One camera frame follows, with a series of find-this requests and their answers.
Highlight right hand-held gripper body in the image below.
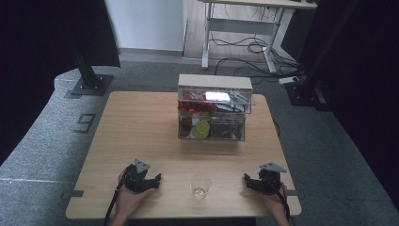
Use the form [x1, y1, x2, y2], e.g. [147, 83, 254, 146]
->
[255, 161, 288, 194]

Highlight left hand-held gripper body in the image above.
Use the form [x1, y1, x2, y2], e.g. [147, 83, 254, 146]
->
[123, 158, 152, 194]

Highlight dark tea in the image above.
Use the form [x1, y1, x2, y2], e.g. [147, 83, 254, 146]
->
[211, 121, 245, 140]

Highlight clear acrylic drawer organizer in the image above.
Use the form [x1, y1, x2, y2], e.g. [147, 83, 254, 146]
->
[177, 73, 256, 142]

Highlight person's right hand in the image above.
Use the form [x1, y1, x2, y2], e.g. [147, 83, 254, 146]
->
[261, 182, 290, 218]

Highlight yellow-green round lid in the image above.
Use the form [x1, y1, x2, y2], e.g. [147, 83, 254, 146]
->
[191, 120, 211, 139]

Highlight silver packets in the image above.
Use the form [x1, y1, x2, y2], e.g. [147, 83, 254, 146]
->
[215, 92, 251, 113]

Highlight red packets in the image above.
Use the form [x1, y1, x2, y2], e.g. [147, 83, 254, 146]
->
[178, 89, 217, 115]

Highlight black metal stand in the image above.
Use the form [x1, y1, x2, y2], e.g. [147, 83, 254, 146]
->
[284, 0, 359, 112]

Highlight white power strip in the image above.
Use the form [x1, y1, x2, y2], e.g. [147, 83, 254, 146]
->
[278, 75, 300, 86]

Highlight black curtain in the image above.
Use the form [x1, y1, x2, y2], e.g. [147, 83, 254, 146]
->
[297, 0, 399, 208]
[0, 0, 121, 166]

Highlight white desk with metal legs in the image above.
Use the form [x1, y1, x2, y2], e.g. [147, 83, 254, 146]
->
[197, 0, 318, 75]

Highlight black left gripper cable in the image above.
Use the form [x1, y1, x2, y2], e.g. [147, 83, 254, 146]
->
[103, 168, 130, 226]

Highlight black stand with base plate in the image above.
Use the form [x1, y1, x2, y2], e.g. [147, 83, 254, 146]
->
[69, 46, 115, 97]

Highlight black floor cables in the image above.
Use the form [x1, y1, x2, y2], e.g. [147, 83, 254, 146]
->
[209, 29, 304, 86]

